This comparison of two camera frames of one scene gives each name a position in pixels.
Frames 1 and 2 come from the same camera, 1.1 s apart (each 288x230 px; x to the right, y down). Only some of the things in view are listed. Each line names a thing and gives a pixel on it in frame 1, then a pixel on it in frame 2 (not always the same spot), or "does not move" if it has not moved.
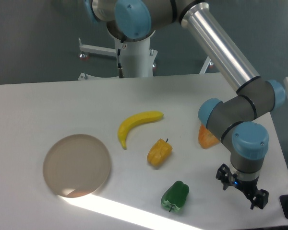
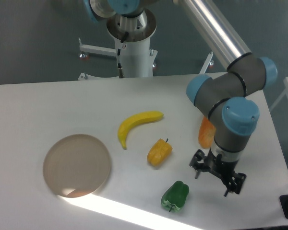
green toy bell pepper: x=174 y=196 does not move
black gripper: x=258 y=198 -> x=224 y=170
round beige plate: x=76 y=165 does not move
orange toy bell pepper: x=206 y=139 does not move
